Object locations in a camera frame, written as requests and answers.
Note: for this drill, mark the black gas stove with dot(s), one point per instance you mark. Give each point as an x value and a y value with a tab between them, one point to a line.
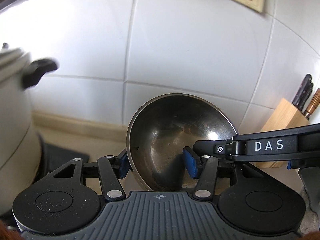
52	157

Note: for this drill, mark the black ribbed knife handle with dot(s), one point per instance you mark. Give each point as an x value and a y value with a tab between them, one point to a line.
306	94

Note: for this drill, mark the large aluminium pot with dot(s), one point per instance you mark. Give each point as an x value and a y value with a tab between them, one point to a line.
21	150

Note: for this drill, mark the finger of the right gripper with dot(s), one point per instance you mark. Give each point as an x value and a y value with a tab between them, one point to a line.
221	149

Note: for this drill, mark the brown wooden knife handle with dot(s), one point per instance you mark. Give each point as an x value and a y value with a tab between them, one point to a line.
313	104

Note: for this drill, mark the steel bowl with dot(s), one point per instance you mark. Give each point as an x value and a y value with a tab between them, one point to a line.
159	131

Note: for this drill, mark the black riveted knife handle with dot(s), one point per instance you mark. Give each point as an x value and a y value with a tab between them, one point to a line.
298	96

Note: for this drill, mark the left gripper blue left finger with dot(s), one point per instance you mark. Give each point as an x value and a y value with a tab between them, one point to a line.
111	169

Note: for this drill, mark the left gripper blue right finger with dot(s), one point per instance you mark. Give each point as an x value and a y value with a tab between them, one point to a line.
204	170

